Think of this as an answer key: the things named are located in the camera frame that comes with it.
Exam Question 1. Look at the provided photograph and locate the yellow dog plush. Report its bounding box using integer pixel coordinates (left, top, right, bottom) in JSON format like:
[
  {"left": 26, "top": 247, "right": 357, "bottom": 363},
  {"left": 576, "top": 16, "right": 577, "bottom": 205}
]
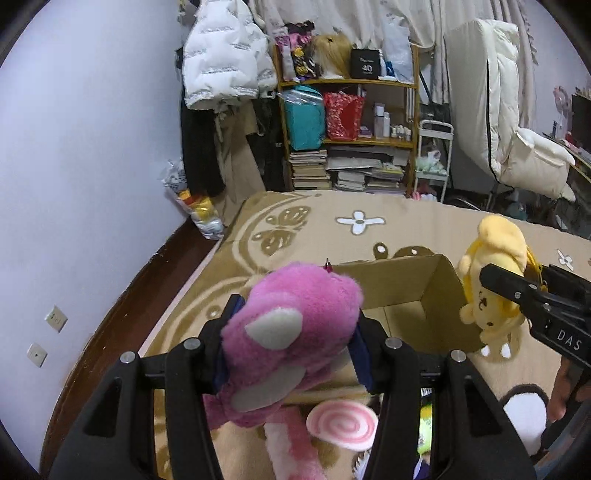
[{"left": 457, "top": 215, "right": 542, "bottom": 361}]

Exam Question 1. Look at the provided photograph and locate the pink swirl roll plush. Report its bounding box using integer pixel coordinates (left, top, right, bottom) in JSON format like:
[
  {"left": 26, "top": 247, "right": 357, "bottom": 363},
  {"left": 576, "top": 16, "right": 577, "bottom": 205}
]
[{"left": 305, "top": 400, "right": 379, "bottom": 452}]

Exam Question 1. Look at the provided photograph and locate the pink plush bear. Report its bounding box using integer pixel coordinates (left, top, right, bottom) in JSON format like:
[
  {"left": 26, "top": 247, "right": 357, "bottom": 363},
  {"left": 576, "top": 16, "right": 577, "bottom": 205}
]
[{"left": 204, "top": 263, "right": 363, "bottom": 479}]

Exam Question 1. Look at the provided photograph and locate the green tissue pack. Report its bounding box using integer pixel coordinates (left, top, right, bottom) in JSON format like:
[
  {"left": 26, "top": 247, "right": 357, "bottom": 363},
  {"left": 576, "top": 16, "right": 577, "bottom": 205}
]
[{"left": 418, "top": 403, "right": 433, "bottom": 455}]

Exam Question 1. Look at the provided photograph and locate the right hand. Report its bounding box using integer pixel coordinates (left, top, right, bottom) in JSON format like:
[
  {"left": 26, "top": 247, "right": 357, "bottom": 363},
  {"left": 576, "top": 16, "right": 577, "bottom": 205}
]
[{"left": 547, "top": 357, "right": 574, "bottom": 423}]

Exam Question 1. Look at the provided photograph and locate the open cardboard box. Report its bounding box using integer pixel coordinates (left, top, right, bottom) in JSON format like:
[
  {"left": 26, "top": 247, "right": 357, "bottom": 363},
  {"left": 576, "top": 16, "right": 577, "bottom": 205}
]
[{"left": 334, "top": 254, "right": 482, "bottom": 355}]

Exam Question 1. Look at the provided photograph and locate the white rolling cart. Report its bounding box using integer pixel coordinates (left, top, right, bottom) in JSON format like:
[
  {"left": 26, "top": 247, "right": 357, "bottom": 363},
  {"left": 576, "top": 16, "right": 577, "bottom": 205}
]
[{"left": 413, "top": 119, "right": 454, "bottom": 203}]

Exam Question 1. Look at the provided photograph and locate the white padded chair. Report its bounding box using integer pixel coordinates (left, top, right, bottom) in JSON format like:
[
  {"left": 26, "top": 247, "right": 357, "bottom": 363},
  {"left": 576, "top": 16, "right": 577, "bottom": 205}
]
[{"left": 445, "top": 19, "right": 576, "bottom": 203}]

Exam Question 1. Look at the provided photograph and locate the plastic bag of toys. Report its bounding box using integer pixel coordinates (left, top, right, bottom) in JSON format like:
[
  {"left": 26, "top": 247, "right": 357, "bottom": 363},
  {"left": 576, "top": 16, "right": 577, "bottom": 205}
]
[{"left": 161, "top": 160, "right": 224, "bottom": 241}]

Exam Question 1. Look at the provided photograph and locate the stack of books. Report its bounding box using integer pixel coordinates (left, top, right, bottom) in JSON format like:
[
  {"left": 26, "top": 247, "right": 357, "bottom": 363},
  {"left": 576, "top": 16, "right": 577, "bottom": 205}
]
[{"left": 288, "top": 149, "right": 332, "bottom": 190}]

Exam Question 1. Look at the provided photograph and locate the beige patterned carpet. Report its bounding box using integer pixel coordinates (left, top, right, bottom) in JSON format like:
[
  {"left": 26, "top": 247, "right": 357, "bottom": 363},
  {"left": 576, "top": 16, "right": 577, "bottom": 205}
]
[{"left": 144, "top": 191, "right": 590, "bottom": 479}]

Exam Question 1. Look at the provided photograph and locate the red gift bag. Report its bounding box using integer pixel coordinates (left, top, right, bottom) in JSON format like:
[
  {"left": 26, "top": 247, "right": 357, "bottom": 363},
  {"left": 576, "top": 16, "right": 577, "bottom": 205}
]
[{"left": 324, "top": 91, "right": 365, "bottom": 141}]

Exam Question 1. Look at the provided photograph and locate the black box with 40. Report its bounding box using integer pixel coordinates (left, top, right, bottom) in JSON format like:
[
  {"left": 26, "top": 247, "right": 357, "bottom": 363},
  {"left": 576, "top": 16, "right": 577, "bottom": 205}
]
[{"left": 349, "top": 48, "right": 382, "bottom": 80}]

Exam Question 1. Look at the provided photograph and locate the wooden shelf unit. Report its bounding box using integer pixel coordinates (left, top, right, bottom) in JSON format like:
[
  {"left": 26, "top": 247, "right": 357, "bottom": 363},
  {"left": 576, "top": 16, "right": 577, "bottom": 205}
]
[{"left": 273, "top": 24, "right": 419, "bottom": 190}]

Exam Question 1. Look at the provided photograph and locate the teal bag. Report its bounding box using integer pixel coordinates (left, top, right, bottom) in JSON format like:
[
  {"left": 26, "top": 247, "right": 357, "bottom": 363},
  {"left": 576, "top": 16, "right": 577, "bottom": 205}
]
[{"left": 280, "top": 85, "right": 325, "bottom": 151}]

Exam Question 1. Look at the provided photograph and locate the beige trench coat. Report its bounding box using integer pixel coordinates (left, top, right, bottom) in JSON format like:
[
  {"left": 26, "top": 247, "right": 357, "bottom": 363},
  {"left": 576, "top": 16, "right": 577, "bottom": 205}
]
[{"left": 212, "top": 102, "right": 266, "bottom": 226}]

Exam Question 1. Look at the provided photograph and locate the blonde wig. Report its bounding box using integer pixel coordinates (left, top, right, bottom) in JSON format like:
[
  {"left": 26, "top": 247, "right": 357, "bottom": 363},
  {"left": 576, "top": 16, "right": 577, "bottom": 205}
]
[{"left": 311, "top": 33, "right": 352, "bottom": 79}]

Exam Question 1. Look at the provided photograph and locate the cream curtain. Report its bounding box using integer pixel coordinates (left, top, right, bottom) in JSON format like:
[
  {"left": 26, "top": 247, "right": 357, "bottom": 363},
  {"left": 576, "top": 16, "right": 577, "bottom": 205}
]
[{"left": 248, "top": 0, "right": 541, "bottom": 130}]

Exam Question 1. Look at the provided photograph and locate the white puffer jacket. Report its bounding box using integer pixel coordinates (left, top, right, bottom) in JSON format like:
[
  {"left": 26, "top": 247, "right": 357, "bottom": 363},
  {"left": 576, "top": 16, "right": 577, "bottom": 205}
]
[{"left": 182, "top": 1, "right": 277, "bottom": 112}]

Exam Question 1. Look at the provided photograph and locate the lower wall socket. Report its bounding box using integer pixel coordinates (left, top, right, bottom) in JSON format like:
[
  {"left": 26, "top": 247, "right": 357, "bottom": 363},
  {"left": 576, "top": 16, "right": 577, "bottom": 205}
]
[{"left": 26, "top": 343, "right": 48, "bottom": 368}]

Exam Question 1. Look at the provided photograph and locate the wall socket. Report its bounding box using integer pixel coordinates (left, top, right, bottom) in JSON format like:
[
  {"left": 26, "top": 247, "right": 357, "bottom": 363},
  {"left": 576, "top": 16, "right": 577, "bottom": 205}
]
[
  {"left": 26, "top": 343, "right": 48, "bottom": 368},
  {"left": 45, "top": 305, "right": 68, "bottom": 333}
]

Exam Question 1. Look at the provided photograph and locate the upper wall socket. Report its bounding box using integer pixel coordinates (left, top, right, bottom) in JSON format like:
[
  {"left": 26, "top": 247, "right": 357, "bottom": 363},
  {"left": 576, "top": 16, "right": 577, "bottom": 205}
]
[{"left": 45, "top": 305, "right": 68, "bottom": 333}]

